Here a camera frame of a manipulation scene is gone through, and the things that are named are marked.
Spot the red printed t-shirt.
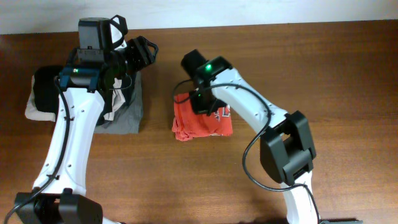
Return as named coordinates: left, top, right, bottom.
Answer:
left=172, top=101, right=233, bottom=141

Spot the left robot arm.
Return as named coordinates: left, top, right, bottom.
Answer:
left=12, top=15, right=159, bottom=223

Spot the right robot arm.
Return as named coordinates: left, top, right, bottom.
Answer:
left=181, top=49, right=321, bottom=223

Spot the grey folded garment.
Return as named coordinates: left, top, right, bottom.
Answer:
left=95, top=72, right=144, bottom=134

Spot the black folded garment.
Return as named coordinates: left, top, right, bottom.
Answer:
left=32, top=65, right=137, bottom=127

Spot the beige folded garment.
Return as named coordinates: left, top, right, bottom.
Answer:
left=25, top=75, right=126, bottom=124

